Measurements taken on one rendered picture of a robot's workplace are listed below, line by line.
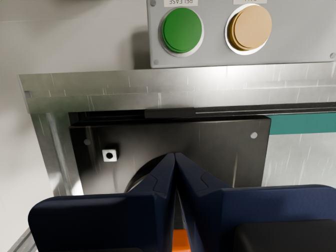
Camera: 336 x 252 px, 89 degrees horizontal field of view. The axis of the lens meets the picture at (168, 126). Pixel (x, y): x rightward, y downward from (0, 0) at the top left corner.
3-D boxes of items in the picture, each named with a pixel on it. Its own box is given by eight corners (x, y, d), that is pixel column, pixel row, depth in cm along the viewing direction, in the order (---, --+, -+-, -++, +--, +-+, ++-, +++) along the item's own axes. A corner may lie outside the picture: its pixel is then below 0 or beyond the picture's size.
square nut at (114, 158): (104, 146, 21) (101, 149, 20) (117, 145, 21) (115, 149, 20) (106, 158, 21) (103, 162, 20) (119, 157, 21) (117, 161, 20)
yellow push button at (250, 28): (227, 12, 18) (234, 4, 16) (264, 10, 18) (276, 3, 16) (224, 52, 19) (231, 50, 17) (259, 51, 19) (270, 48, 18)
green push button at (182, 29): (161, 14, 18) (161, 7, 16) (199, 13, 18) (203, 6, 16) (163, 54, 19) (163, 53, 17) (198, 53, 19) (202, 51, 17)
